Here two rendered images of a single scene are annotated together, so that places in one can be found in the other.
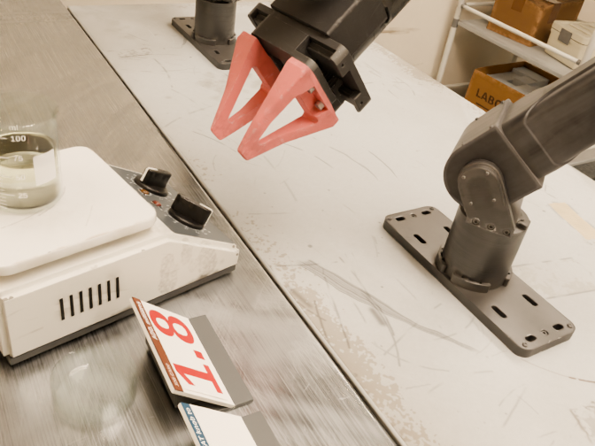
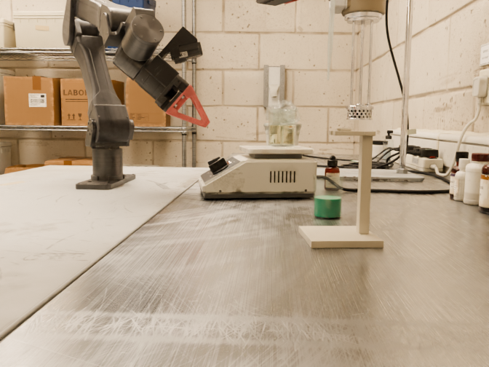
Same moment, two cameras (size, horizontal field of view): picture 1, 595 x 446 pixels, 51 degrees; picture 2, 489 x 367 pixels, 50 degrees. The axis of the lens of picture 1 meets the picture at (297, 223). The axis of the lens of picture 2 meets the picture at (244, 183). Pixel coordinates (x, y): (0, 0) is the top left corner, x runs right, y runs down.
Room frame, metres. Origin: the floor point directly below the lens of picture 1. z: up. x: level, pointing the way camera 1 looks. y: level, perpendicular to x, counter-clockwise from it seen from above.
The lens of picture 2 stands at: (1.14, 0.74, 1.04)
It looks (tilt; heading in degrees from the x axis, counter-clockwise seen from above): 7 degrees down; 219
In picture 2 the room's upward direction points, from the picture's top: 1 degrees clockwise
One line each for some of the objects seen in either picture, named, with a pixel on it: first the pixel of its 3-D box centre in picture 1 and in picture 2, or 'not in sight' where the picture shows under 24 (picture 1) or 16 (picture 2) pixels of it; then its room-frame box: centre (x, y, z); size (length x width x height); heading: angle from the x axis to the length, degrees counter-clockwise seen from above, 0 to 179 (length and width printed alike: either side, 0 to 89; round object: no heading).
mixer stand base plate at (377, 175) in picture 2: not in sight; (353, 173); (-0.03, 0.14, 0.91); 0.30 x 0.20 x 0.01; 126
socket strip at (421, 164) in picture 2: not in sight; (413, 159); (-0.43, 0.14, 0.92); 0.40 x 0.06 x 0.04; 36
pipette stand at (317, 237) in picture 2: not in sight; (340, 184); (0.61, 0.46, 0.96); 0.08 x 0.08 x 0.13; 43
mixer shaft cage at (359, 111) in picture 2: not in sight; (361, 68); (-0.04, 0.15, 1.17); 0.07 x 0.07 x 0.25
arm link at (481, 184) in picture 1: (494, 181); (110, 133); (0.47, -0.16, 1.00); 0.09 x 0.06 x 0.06; 161
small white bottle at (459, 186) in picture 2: not in sight; (463, 179); (0.20, 0.47, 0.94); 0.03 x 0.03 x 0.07
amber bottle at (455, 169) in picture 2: not in sight; (460, 174); (0.16, 0.46, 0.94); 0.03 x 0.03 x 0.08
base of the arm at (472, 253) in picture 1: (482, 243); (108, 164); (0.47, -0.17, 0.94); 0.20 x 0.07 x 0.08; 36
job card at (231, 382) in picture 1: (190, 349); not in sight; (0.30, 0.06, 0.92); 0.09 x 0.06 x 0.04; 35
